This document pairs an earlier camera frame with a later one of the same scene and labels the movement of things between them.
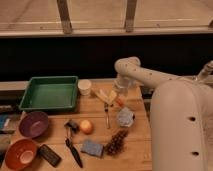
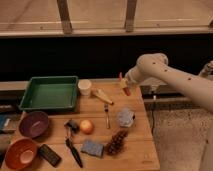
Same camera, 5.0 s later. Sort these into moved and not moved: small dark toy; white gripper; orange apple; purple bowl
Moved: white gripper
Not moved: purple bowl; orange apple; small dark toy
